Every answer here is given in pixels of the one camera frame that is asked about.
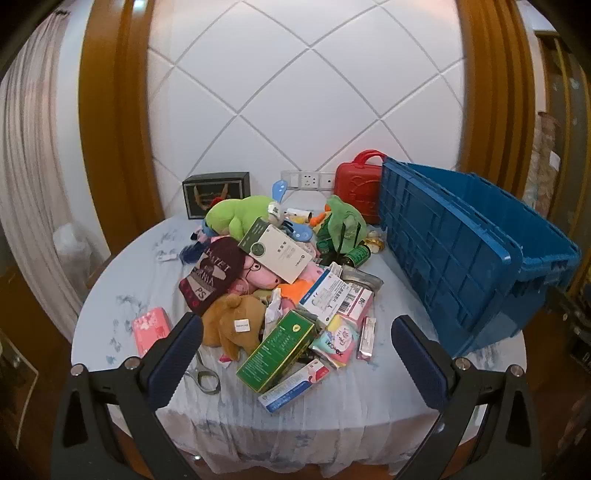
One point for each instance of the pink and white medicine box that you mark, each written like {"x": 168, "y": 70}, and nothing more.
{"x": 355, "y": 300}

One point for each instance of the dark wooden shelf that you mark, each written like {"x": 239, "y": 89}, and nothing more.
{"x": 568, "y": 92}

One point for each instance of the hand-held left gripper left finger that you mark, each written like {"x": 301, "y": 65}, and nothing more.
{"x": 178, "y": 360}

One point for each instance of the dark bottle with green label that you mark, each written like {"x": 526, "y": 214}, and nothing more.
{"x": 358, "y": 255}

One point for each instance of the white plastic bag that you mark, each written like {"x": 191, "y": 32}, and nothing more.
{"x": 71, "y": 249}

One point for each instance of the pink pig plush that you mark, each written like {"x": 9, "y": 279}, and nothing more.
{"x": 263, "y": 277}

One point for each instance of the white and green box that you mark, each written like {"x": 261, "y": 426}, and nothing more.
{"x": 281, "y": 254}

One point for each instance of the yellow and white figurine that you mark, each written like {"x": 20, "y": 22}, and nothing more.
{"x": 376, "y": 242}

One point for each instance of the blue and white medicine box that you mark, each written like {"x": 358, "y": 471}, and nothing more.
{"x": 323, "y": 288}

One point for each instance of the pink and yellow pad packet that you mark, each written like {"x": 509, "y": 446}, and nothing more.
{"x": 341, "y": 327}

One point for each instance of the small white packet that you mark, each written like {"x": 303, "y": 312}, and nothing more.
{"x": 166, "y": 256}

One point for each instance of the blue plush doll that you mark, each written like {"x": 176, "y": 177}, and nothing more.
{"x": 194, "y": 251}

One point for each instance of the white cloth-covered desktop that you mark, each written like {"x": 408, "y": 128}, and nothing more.
{"x": 138, "y": 286}

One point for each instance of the brown teddy bear plush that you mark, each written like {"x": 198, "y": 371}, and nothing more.
{"x": 231, "y": 323}

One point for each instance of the black framed picture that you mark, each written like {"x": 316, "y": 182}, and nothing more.
{"x": 231, "y": 182}

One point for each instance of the blue plastic crate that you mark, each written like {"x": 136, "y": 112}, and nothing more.
{"x": 438, "y": 258}

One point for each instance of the white curtain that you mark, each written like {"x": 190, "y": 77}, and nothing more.
{"x": 32, "y": 184}

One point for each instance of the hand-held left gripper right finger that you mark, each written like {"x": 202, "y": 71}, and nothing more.
{"x": 418, "y": 364}

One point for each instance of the wooden wall frame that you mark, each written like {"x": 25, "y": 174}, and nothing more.
{"x": 494, "y": 92}
{"x": 115, "y": 115}

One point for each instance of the maroon knit hat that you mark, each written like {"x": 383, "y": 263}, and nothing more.
{"x": 210, "y": 277}

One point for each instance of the white and red toothpaste box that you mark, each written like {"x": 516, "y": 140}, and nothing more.
{"x": 291, "y": 387}

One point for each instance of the metal scissors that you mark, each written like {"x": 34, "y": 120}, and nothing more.
{"x": 198, "y": 367}

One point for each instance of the red plastic case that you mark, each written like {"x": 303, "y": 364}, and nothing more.
{"x": 358, "y": 194}

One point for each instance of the green cardboard box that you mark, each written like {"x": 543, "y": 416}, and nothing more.
{"x": 277, "y": 350}

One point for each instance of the white wall socket panel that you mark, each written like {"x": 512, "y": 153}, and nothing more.
{"x": 307, "y": 180}

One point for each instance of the pink tissue packet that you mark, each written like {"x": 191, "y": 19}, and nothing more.
{"x": 150, "y": 325}

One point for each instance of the teal and white pad packet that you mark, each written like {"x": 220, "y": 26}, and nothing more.
{"x": 325, "y": 348}

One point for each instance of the green plush toy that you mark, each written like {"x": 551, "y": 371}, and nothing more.
{"x": 235, "y": 214}

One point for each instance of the small pink packet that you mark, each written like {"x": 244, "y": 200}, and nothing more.
{"x": 226, "y": 357}

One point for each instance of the green frog hat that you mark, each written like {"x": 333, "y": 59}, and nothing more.
{"x": 341, "y": 221}

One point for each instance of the orange plush toy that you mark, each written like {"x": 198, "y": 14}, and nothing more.
{"x": 295, "y": 290}

